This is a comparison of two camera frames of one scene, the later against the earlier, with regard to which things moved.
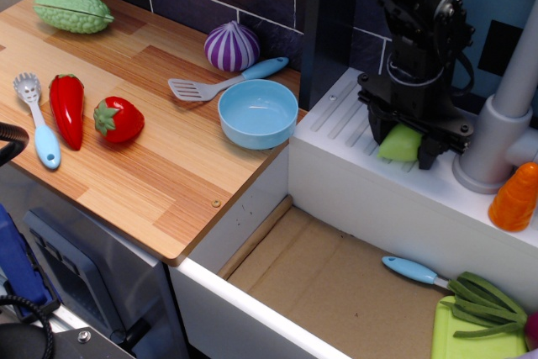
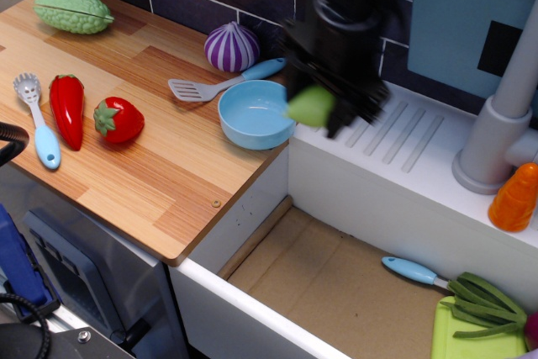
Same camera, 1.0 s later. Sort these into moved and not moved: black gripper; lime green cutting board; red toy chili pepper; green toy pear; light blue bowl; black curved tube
Moved: black gripper; green toy pear
Not moved: light blue bowl; red toy chili pepper; black curved tube; lime green cutting board
